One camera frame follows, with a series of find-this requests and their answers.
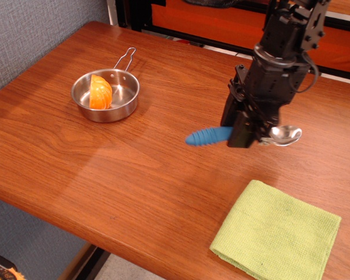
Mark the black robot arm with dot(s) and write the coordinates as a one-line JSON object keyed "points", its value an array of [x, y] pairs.
{"points": [[292, 27]]}

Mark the green folded cloth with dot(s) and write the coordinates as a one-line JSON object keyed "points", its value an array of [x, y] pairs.
{"points": [[270, 235]]}

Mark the blue handled metal spoon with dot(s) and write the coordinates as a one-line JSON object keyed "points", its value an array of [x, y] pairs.
{"points": [[279, 136]]}

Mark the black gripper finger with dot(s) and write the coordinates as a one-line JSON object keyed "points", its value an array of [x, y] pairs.
{"points": [[245, 131], [233, 112]]}

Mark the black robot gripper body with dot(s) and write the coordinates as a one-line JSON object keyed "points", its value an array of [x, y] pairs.
{"points": [[270, 83]]}

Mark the small steel pot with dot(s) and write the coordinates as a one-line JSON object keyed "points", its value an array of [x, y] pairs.
{"points": [[124, 92]]}

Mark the orange toy fruit slice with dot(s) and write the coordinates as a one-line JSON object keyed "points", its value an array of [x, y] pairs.
{"points": [[101, 93]]}

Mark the orange object in basket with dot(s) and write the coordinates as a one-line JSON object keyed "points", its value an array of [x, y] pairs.
{"points": [[15, 274]]}

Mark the orange panel black frame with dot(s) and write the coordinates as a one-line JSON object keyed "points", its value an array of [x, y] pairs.
{"points": [[236, 26]]}

